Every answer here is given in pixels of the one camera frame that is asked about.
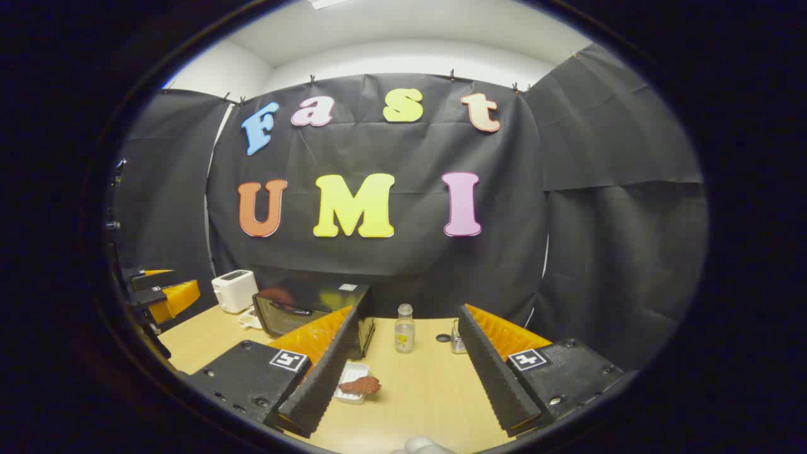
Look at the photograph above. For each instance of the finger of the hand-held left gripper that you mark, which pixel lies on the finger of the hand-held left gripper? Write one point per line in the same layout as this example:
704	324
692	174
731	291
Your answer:
154	280
179	299

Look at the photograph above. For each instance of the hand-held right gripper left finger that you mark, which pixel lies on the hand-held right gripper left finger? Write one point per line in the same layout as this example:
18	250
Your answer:
321	384

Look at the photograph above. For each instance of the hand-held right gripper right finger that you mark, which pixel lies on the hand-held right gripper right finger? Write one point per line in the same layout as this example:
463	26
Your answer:
492	378

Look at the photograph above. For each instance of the reddish brown meat piece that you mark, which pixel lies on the reddish brown meat piece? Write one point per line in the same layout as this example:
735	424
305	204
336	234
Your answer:
362	385

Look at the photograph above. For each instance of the black electric oven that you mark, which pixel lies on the black electric oven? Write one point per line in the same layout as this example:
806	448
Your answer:
315	295

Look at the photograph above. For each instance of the white rectangular tray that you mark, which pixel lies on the white rectangular tray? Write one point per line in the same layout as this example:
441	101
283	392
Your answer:
353	371

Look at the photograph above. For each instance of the white toaster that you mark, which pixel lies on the white toaster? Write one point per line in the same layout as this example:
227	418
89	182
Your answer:
233	293

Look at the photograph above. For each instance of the white divided dish with grains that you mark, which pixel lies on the white divided dish with grains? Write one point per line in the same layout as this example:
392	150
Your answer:
249	320

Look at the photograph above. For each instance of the clear glass bottle yellow label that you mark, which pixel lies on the clear glass bottle yellow label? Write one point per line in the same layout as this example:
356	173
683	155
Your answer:
404	334

